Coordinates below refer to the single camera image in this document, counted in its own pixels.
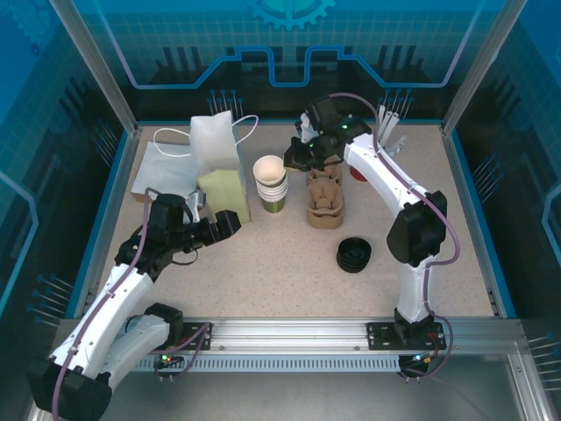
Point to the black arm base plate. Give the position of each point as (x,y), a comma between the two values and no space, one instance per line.
(193,329)
(379,335)

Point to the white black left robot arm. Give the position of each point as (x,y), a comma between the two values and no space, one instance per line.
(127,285)

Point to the white napkin stack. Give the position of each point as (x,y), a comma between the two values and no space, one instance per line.
(162,175)

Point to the stack of paper cups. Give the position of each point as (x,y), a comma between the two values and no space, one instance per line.
(272,204)

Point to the control board with LEDs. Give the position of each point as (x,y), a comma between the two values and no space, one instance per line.
(166,359)
(421,358)

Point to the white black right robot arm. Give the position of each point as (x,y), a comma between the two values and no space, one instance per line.
(377,166)

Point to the white wrapped straw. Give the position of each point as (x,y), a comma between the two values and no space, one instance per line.
(398,142)
(391,129)
(396,150)
(380,123)

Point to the stack of black cup lids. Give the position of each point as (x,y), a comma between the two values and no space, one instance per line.
(354,254)

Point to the aluminium mounting rail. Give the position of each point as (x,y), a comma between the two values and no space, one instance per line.
(289,333)

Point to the aluminium frame post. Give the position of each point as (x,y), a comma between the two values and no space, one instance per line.
(98,66)
(480,66)

